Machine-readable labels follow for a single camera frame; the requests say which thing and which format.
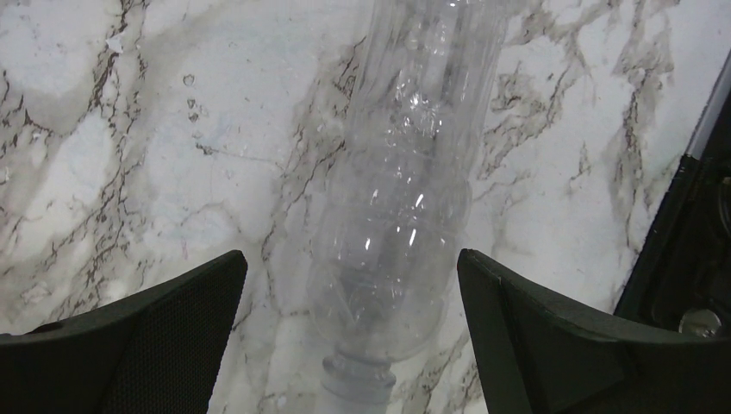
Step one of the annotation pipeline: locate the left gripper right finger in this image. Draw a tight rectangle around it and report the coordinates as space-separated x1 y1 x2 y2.
457 249 730 413

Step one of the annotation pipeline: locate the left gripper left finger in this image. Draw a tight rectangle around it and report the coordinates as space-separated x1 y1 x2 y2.
1 250 247 413

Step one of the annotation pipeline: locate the clear crushed bottle white cap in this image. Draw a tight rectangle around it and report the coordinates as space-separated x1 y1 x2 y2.
307 1 509 413

